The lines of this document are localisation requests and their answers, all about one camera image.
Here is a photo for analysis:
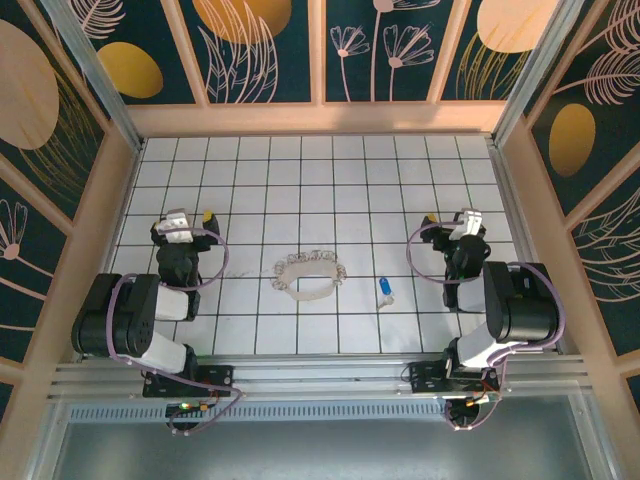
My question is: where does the small blue and white tube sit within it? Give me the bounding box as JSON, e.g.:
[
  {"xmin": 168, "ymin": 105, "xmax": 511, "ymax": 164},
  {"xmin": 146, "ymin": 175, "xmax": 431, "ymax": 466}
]
[{"xmin": 375, "ymin": 275, "xmax": 397, "ymax": 310}]

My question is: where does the grey metal sheet panel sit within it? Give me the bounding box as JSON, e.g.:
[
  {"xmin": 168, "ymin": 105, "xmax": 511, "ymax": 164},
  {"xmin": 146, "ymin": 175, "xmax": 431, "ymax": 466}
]
[{"xmin": 19, "ymin": 394, "xmax": 619, "ymax": 480}]

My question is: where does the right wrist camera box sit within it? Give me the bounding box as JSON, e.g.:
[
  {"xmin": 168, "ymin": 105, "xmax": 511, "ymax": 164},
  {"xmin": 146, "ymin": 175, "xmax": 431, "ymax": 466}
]
[{"xmin": 448, "ymin": 208, "xmax": 484, "ymax": 242}]

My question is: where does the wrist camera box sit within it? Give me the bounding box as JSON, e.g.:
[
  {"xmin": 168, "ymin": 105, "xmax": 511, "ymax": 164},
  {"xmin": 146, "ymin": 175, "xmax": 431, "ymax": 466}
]
[
  {"xmin": 448, "ymin": 208, "xmax": 484, "ymax": 242},
  {"xmin": 158, "ymin": 209, "xmax": 195, "ymax": 246}
]

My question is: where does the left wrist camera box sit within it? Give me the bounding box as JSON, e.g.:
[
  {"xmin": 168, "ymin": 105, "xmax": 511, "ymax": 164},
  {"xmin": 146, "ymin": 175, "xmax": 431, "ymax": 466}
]
[{"xmin": 158, "ymin": 209, "xmax": 195, "ymax": 246}]

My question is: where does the aluminium side rail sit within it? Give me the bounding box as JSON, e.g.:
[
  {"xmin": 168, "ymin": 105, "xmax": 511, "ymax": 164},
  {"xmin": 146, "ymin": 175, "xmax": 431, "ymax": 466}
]
[{"xmin": 487, "ymin": 139, "xmax": 556, "ymax": 361}]

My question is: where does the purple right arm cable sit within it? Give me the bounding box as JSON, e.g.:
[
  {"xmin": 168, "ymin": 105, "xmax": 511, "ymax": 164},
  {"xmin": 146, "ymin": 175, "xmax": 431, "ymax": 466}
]
[{"xmin": 406, "ymin": 223, "xmax": 567, "ymax": 433}]

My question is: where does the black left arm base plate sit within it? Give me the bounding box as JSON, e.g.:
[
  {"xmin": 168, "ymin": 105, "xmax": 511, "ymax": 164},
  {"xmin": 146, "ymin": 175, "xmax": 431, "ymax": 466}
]
[{"xmin": 142, "ymin": 363, "xmax": 236, "ymax": 400}]

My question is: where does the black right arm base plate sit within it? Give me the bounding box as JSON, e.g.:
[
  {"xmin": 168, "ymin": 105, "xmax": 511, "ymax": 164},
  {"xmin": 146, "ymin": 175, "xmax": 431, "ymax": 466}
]
[{"xmin": 407, "ymin": 360, "xmax": 501, "ymax": 401}]

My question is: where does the aluminium corner post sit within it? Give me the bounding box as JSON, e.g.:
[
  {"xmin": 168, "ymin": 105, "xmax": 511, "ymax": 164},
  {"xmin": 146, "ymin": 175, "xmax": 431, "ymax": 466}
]
[
  {"xmin": 42, "ymin": 0, "xmax": 146, "ymax": 154},
  {"xmin": 492, "ymin": 0, "xmax": 576, "ymax": 146}
]

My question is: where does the aluminium extrusion rail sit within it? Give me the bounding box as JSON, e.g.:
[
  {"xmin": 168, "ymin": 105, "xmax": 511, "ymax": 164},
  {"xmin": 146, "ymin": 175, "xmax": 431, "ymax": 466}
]
[{"xmin": 47, "ymin": 352, "xmax": 599, "ymax": 401}]

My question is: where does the slotted grey cable duct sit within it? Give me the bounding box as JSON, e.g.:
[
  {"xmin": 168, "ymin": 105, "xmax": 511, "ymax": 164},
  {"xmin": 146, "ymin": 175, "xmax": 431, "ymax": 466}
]
[{"xmin": 67, "ymin": 402, "xmax": 451, "ymax": 422}]

